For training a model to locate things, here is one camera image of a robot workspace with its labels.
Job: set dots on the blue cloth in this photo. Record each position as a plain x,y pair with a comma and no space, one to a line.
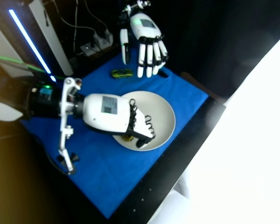
112,175

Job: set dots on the glowing light strip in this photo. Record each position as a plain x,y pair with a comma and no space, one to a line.
30,39

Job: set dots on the green toy car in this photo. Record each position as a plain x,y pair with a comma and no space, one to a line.
121,73

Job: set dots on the black socket box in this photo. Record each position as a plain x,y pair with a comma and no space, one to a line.
88,49

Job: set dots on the grey power strip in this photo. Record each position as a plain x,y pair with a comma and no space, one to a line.
103,38

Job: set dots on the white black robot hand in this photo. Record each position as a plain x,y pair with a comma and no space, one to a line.
100,116
144,25

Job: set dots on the white upright panel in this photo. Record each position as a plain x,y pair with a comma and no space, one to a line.
53,39

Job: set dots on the yellow toy car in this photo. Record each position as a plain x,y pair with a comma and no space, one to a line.
128,138

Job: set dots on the white round plate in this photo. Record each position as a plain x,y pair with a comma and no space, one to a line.
161,116

